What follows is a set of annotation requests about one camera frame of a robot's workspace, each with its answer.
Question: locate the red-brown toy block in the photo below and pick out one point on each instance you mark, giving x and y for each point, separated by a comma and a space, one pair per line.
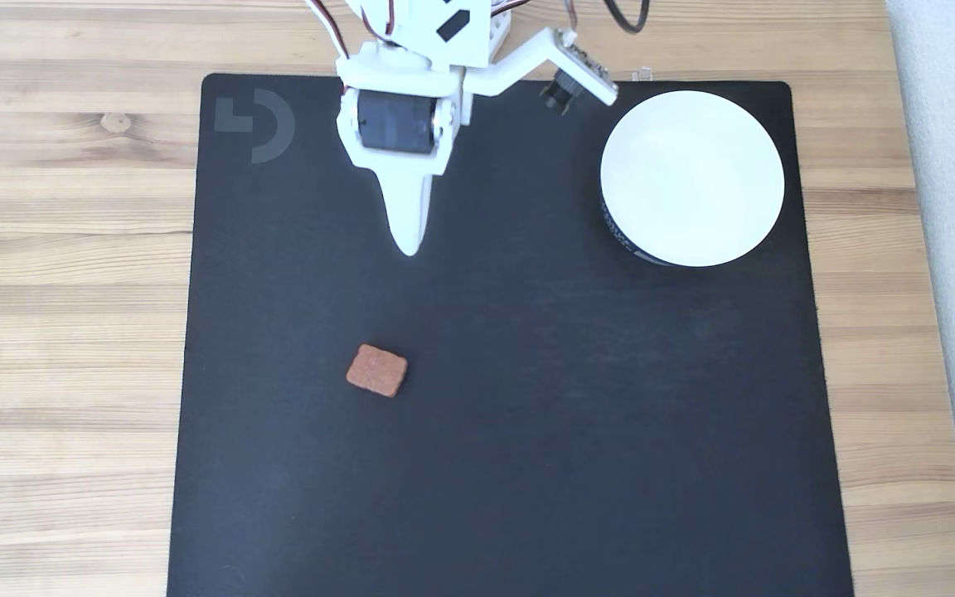
376, 371

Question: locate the white round bowl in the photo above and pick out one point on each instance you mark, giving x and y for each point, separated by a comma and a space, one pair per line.
693, 178

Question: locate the small clear plastic piece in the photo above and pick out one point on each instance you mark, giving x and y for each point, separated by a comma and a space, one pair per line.
642, 75

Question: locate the black desk mat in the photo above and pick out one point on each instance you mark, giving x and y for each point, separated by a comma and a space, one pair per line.
527, 414

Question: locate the wrist camera on white bracket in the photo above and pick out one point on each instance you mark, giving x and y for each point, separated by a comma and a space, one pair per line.
562, 91

